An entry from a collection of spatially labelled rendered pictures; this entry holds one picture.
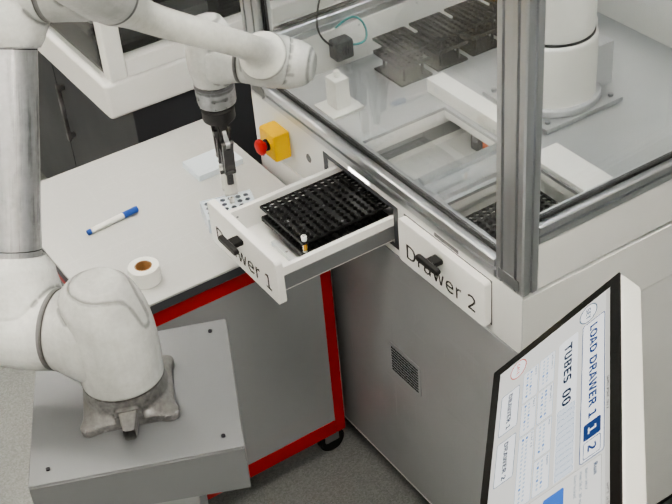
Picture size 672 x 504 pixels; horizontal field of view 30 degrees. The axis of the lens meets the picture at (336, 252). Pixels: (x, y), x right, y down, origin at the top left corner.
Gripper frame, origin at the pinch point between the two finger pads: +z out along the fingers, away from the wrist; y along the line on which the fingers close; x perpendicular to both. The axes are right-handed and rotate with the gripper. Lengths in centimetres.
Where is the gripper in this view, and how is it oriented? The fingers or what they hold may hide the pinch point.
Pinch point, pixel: (228, 179)
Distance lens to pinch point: 292.9
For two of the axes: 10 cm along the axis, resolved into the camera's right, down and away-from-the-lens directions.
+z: 0.7, 8.0, 6.0
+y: 3.1, 5.6, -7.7
